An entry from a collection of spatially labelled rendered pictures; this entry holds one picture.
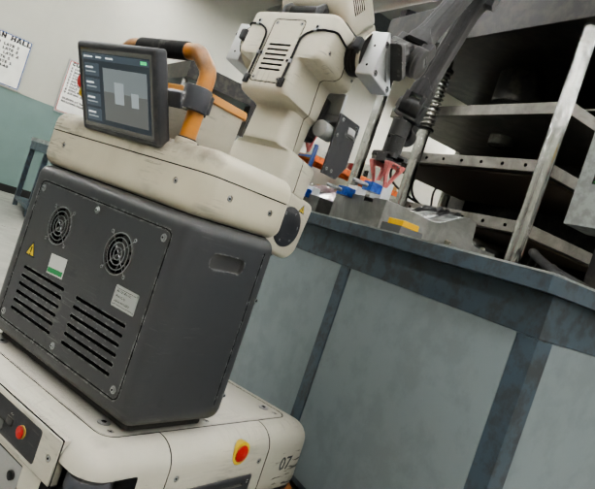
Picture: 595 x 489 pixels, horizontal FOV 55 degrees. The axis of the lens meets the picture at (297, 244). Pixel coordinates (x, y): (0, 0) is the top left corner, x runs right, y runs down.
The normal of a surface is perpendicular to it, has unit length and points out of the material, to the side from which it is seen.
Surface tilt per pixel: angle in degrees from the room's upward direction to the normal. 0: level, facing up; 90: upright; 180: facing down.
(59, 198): 90
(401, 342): 90
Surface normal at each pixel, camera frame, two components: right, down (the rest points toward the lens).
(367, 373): -0.81, -0.26
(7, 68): 0.54, 0.20
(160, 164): -0.56, -0.18
